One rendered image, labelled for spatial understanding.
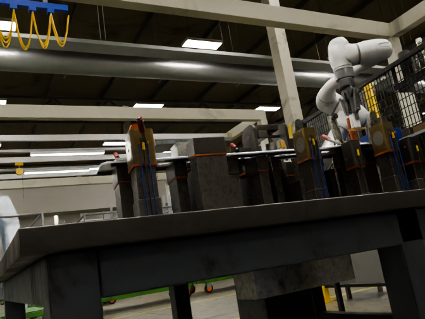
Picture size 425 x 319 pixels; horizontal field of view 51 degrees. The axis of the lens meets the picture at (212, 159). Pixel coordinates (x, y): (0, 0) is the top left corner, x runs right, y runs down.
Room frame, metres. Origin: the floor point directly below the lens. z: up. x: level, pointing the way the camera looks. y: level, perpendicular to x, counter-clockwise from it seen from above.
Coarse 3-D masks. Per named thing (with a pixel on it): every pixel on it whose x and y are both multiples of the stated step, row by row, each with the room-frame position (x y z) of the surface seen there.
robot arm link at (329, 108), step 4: (336, 96) 2.49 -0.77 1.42; (340, 96) 2.51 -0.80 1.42; (316, 100) 2.54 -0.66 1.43; (320, 100) 2.48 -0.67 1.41; (336, 100) 2.49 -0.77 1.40; (316, 104) 2.59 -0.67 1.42; (320, 104) 2.52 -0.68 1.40; (324, 104) 2.50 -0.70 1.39; (328, 104) 2.50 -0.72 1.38; (332, 104) 2.50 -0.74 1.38; (336, 104) 2.49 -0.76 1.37; (320, 108) 2.58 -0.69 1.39; (324, 108) 2.53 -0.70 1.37; (328, 108) 2.52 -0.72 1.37; (332, 108) 2.51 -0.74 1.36; (324, 112) 2.60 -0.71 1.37; (328, 112) 2.55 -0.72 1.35; (332, 112) 2.53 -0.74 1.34
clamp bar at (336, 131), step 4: (328, 116) 2.15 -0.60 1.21; (332, 116) 2.14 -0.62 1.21; (336, 116) 2.12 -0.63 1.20; (328, 120) 2.15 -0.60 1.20; (332, 120) 2.15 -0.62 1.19; (336, 120) 2.15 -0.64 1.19; (332, 124) 2.14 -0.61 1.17; (336, 124) 2.15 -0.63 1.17; (332, 128) 2.14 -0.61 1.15; (336, 128) 2.15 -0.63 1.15; (332, 132) 2.15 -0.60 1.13; (336, 132) 2.14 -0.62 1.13; (340, 132) 2.14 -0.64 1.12; (336, 136) 2.13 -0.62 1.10; (340, 136) 2.14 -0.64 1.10; (340, 140) 2.14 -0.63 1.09
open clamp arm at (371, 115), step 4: (368, 112) 1.82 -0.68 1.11; (372, 112) 1.81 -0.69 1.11; (368, 116) 1.82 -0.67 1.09; (372, 116) 1.82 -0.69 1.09; (376, 116) 1.82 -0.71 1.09; (368, 120) 1.82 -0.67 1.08; (372, 120) 1.82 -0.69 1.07; (376, 120) 1.83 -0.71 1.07; (368, 124) 1.83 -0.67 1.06; (372, 124) 1.82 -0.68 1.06; (368, 132) 1.84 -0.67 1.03; (368, 136) 1.84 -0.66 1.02
